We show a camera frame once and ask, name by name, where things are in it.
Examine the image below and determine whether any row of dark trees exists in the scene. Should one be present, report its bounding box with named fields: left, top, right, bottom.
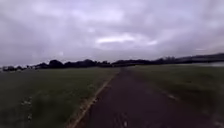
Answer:
left=0, top=52, right=224, bottom=72

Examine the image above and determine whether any dark asphalt path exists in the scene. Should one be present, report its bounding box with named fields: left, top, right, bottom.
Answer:
left=73, top=67, right=224, bottom=128

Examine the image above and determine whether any pale path edge strip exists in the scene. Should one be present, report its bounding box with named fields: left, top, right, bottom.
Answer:
left=65, top=71, right=120, bottom=128

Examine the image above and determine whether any green grass field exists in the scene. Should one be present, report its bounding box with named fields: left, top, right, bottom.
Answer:
left=0, top=66, right=121, bottom=128
left=128, top=63, right=224, bottom=125

